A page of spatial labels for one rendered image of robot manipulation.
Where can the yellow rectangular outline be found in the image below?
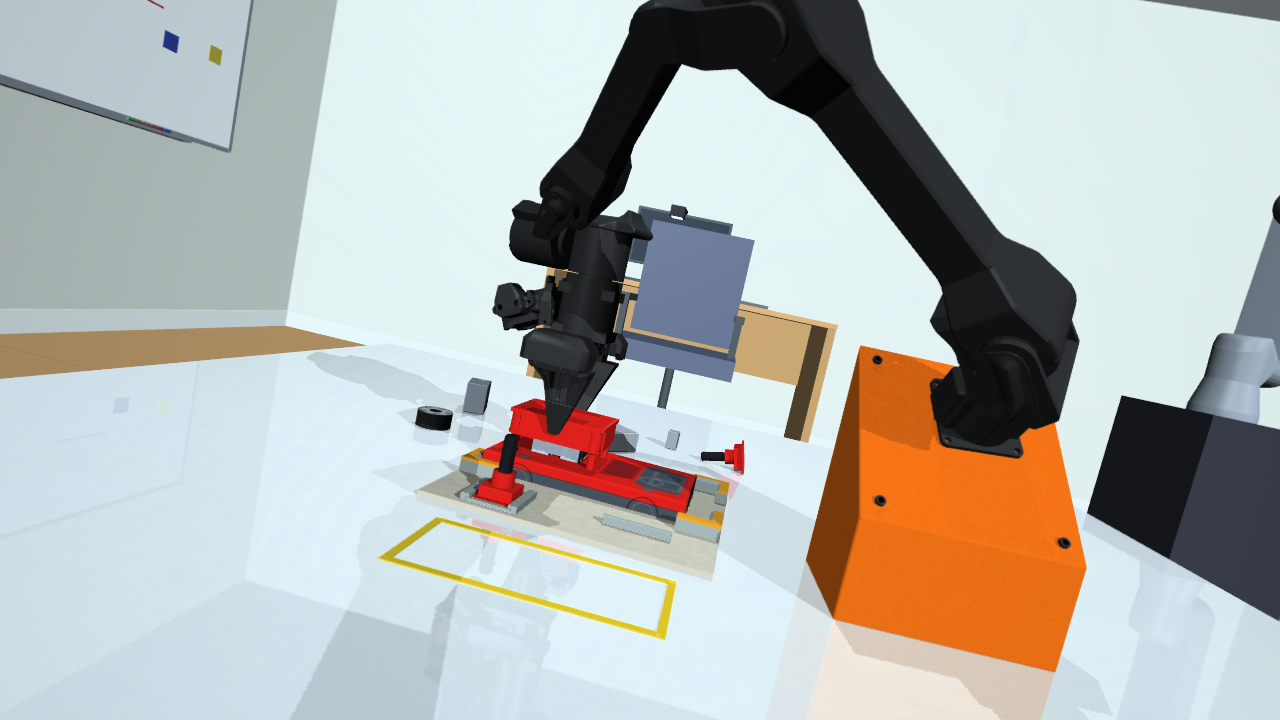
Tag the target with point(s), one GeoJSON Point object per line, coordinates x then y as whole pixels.
{"type": "Point", "coordinates": [666, 609]}

